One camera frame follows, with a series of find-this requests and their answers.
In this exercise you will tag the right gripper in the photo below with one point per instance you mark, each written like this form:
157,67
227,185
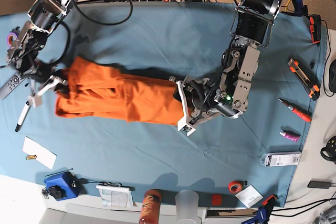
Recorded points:
42,85

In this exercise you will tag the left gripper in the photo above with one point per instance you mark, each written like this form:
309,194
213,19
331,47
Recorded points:
194,96

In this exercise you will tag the orange t-shirt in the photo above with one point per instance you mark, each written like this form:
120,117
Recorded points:
106,92

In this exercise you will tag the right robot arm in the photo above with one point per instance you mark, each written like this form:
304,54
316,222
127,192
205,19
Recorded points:
26,42

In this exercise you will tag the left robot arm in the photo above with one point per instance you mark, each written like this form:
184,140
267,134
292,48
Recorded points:
227,95

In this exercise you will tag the white black marker pen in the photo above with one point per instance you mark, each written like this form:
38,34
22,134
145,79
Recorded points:
22,116

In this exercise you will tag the grey remote control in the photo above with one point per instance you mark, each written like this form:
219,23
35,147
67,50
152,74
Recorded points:
10,85

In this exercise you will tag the white paper card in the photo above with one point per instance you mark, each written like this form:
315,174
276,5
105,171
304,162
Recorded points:
43,155

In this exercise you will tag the purple tape roll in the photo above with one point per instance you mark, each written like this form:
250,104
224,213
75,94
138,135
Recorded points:
12,36

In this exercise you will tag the small yellow battery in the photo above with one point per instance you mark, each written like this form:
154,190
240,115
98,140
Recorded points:
31,157

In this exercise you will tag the blue box with knob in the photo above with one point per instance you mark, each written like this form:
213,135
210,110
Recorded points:
62,186

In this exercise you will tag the blue table cloth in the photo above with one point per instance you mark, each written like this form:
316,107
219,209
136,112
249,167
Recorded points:
161,40

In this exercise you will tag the translucent plastic cup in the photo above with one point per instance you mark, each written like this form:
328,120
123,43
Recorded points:
186,206

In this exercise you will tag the orange drink can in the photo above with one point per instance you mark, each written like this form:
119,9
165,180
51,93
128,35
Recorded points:
150,210

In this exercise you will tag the red tape roll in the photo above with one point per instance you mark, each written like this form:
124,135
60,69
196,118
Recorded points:
236,186

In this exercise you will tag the small red block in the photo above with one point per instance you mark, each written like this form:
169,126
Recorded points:
217,199

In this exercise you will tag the white packaged item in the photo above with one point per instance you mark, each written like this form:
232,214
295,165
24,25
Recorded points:
280,159

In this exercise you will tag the white folded booklet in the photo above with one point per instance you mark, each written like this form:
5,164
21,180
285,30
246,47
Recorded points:
113,196

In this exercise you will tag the purple glue tube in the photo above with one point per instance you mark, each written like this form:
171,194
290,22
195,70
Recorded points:
290,135

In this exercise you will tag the white square card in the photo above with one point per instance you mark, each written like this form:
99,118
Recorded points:
249,196

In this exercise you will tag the red screwdriver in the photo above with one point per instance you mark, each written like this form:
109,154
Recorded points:
295,110

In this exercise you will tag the orange black utility knife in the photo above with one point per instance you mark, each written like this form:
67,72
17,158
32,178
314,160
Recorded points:
310,85

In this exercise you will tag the blue black clamp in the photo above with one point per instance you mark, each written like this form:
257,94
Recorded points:
263,213

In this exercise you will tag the black computer mouse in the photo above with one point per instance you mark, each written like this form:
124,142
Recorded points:
332,77

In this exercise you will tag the black yellow dotted mug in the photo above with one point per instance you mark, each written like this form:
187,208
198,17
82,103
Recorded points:
329,151

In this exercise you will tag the black power adapter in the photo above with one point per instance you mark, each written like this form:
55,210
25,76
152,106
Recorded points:
319,184

